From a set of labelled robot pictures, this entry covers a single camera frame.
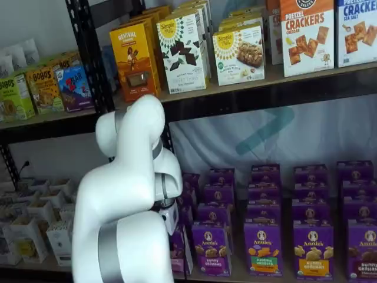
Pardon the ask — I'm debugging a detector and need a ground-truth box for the yellow Bobo's box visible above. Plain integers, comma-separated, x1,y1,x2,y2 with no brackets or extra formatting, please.
25,67,65,115
47,52,82,71

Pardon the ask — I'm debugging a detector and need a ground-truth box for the orange white cracker box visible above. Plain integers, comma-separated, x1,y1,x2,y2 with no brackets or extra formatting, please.
266,0,285,66

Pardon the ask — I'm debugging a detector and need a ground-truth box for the purple Annie's box yellow patch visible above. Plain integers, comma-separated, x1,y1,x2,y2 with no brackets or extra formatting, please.
293,225,335,281

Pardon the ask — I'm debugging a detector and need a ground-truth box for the purple Annie's box pink patch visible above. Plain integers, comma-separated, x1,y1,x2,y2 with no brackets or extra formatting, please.
169,225,194,275

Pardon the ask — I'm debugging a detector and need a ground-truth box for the blue pretzel crackers box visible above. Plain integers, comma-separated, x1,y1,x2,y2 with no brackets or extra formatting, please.
335,0,377,68

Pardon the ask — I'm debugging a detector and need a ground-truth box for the purple Annie's box brown patch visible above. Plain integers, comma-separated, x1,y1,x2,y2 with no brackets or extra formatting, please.
346,219,377,283

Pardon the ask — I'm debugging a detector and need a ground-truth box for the black metal shelf rack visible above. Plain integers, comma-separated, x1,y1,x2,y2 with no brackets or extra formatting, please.
0,110,115,192
65,0,377,283

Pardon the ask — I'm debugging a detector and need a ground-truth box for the purple Annie's box violet patch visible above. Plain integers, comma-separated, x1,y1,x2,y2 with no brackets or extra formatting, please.
191,225,233,277

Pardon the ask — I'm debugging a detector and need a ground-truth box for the black power plug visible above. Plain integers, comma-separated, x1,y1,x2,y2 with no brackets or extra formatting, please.
19,160,32,177

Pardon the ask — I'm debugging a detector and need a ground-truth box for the orange pretzel crackers cheddar box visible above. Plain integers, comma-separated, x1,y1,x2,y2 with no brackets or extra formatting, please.
279,0,336,78

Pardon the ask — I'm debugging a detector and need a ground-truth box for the white small boxes group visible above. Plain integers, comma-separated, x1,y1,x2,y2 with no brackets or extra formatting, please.
0,176,76,275

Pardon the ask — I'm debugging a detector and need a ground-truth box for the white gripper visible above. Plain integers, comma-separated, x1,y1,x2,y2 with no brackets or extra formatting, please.
160,203,180,236

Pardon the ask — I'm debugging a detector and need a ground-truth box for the white backdrop cloth teal logo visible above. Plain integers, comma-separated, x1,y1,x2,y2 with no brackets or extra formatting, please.
169,94,377,207

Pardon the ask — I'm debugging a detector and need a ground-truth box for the purple Annie's snack box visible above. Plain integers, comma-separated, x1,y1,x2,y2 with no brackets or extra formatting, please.
178,206,194,233
202,184,236,207
293,164,329,186
291,203,331,228
293,183,330,206
340,179,377,200
207,168,236,188
181,172,201,194
251,164,281,186
248,182,281,206
342,196,377,222
176,188,197,212
196,204,236,255
336,160,374,182
246,202,282,225

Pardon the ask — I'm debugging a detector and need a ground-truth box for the Simple Mills chocolate thins box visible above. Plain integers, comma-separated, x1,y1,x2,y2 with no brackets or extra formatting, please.
172,0,213,80
156,13,209,94

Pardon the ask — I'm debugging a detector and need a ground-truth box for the purple Annie's box green patch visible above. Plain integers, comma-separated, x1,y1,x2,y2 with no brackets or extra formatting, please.
243,222,284,277

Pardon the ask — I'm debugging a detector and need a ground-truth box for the orange Revival box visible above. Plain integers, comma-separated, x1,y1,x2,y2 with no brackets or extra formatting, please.
109,22,162,103
128,4,172,92

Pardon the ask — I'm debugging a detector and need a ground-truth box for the blue ZBar box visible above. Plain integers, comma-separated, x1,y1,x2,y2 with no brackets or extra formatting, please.
55,64,95,113
101,44,119,92

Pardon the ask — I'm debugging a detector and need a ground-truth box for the white Organic Pantry carton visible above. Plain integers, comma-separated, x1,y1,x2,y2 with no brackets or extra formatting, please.
10,217,48,264
0,225,22,265
27,199,57,225
49,178,74,195
46,221,74,266
60,203,77,222
40,188,67,207

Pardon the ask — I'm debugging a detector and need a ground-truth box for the green Bobo's box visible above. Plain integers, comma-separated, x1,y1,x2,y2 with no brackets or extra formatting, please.
0,73,36,122

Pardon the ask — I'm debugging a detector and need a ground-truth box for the Simple Mills almond bars box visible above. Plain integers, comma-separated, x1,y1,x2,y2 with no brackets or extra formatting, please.
212,25,266,87
217,10,265,33

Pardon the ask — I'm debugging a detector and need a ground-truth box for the white paper pouch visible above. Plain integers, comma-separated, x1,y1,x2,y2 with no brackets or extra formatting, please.
22,38,41,67
5,45,27,73

